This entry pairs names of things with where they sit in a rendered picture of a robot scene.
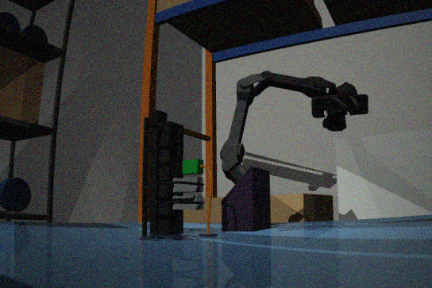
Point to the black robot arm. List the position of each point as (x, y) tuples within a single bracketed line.
[(233, 150)]

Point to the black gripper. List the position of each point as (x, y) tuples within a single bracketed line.
[(337, 105)]

